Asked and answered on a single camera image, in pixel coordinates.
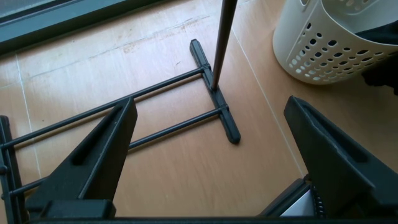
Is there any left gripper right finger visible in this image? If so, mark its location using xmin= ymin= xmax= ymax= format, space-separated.
xmin=283 ymin=95 xmax=398 ymax=217

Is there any black clothes rack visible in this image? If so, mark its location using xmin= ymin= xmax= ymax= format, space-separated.
xmin=0 ymin=0 xmax=242 ymax=224

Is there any window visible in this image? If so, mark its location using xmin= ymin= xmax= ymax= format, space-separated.
xmin=0 ymin=0 xmax=162 ymax=56

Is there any heap of black clothes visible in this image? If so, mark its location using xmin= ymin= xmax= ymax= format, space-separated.
xmin=354 ymin=20 xmax=398 ymax=96

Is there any white laundry basket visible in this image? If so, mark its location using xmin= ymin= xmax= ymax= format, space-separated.
xmin=272 ymin=0 xmax=398 ymax=86

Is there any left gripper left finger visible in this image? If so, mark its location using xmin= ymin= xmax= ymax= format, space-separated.
xmin=24 ymin=97 xmax=139 ymax=218

